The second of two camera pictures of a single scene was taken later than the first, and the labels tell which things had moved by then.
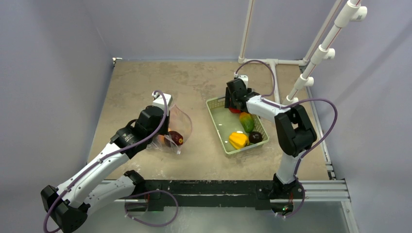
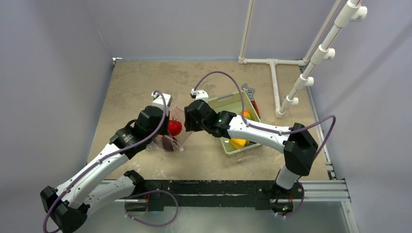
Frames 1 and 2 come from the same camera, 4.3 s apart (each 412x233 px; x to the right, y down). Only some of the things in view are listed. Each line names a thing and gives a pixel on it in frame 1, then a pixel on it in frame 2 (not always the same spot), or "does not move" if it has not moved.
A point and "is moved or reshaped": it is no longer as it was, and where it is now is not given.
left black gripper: [165, 130] does not move
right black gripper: [231, 99] -> [189, 118]
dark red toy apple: [174, 138] is moved or reshaped
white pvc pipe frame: [352, 11] does not move
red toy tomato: [234, 110] -> [175, 126]
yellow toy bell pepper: [238, 140] does not move
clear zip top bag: [180, 127] does not move
